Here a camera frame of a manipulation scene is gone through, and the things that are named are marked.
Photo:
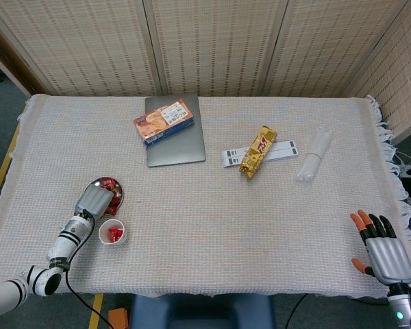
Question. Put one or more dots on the red candy heap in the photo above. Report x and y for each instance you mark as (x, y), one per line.
(111, 185)

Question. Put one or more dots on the clear plastic tube bundle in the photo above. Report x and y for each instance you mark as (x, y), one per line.
(311, 161)

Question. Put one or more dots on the woven folding screen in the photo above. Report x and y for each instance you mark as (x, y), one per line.
(226, 44)

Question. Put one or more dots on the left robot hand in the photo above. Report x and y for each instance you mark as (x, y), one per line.
(94, 200)

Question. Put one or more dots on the orange blue biscuit box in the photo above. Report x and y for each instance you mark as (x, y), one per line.
(161, 121)

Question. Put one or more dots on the brown wooden beam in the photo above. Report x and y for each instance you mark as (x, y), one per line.
(10, 58)

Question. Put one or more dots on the white plastic fixture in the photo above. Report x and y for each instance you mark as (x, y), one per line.
(405, 169)

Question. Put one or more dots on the metal dish of red candies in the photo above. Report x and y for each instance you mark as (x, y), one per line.
(122, 197)

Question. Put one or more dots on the orange block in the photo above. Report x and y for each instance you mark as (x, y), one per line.
(118, 318)

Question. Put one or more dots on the white woven tablecloth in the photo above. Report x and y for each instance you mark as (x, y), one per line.
(209, 222)

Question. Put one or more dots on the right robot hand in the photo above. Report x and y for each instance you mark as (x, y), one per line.
(390, 262)

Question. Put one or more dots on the blue padded seat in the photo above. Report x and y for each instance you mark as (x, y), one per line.
(202, 312)

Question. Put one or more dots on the grey closed laptop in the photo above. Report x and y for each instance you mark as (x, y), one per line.
(178, 147)

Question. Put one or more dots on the white paper cup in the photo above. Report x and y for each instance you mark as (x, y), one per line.
(104, 236)

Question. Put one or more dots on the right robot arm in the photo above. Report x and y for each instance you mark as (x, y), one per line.
(402, 308)

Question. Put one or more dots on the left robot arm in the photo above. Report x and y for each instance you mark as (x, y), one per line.
(65, 243)

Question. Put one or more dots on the gold snack packet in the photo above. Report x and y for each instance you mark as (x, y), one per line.
(258, 150)

